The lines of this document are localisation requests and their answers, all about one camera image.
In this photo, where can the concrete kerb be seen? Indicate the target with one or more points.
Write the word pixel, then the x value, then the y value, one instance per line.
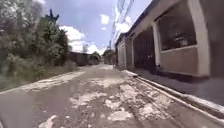
pixel 186 98

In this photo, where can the mass of green trees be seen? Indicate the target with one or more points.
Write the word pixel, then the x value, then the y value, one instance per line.
pixel 30 40

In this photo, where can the grey concrete pavement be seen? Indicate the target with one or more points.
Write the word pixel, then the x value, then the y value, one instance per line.
pixel 203 89

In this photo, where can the beige building with dark gates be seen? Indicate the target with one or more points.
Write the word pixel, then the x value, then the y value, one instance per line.
pixel 176 36

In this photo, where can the dark wall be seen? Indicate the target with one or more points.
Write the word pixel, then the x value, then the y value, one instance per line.
pixel 80 58

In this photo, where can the overgrown grass verge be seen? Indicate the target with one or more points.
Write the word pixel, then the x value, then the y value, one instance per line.
pixel 40 75

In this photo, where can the distant trees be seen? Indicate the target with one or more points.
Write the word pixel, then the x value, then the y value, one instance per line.
pixel 108 56

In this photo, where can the cracked grey asphalt road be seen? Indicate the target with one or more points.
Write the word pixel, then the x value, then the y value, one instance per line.
pixel 96 106

